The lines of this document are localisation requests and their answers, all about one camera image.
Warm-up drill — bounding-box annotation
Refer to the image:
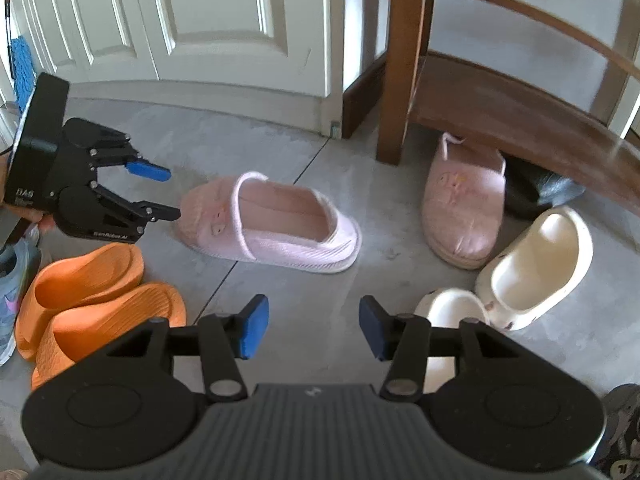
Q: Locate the cream heart slide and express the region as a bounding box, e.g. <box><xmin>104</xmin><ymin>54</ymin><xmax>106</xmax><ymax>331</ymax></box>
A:
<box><xmin>413</xmin><ymin>287</ymin><xmax>493</xmax><ymax>395</ymax></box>
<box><xmin>475</xmin><ymin>206</ymin><xmax>593</xmax><ymax>330</ymax></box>

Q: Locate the orange slide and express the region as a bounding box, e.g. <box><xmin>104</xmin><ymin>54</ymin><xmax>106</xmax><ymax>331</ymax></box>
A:
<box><xmin>32</xmin><ymin>283</ymin><xmax>186</xmax><ymax>389</ymax></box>
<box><xmin>14</xmin><ymin>243</ymin><xmax>144</xmax><ymax>362</ymax></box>

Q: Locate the blue sneaker with pink logo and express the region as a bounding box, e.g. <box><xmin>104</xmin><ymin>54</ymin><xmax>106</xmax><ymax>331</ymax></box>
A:
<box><xmin>0</xmin><ymin>238</ymin><xmax>41</xmax><ymax>366</ymax></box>

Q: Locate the pink plush slipper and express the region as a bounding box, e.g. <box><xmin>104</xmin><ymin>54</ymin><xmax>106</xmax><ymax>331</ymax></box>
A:
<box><xmin>421</xmin><ymin>132</ymin><xmax>506</xmax><ymax>270</ymax></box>
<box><xmin>175</xmin><ymin>171</ymin><xmax>362</xmax><ymax>274</ymax></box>

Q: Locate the dark green textured slide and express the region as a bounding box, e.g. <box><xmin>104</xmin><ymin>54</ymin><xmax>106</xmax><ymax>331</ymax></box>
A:
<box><xmin>504</xmin><ymin>155</ymin><xmax>586</xmax><ymax>220</ymax></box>

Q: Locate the person left hand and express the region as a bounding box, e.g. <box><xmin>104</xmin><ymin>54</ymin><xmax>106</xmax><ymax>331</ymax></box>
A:
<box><xmin>0</xmin><ymin>151</ymin><xmax>55</xmax><ymax>232</ymax></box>

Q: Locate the blue mop head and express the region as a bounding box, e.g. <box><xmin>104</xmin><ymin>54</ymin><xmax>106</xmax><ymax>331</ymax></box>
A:
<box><xmin>11</xmin><ymin>36</ymin><xmax>36</xmax><ymax>114</ymax></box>

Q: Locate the white panelled door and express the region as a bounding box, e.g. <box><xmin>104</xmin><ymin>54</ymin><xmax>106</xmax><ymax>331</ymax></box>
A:
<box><xmin>1</xmin><ymin>0</ymin><xmax>344</xmax><ymax>138</ymax></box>

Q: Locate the brown wooden shoe rack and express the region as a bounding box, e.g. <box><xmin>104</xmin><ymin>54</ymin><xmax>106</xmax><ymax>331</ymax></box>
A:
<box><xmin>342</xmin><ymin>0</ymin><xmax>639</xmax><ymax>212</ymax></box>

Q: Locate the pink slipper on foot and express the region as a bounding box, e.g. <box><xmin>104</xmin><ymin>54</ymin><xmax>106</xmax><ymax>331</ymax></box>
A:
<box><xmin>0</xmin><ymin>468</ymin><xmax>28</xmax><ymax>480</ymax></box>

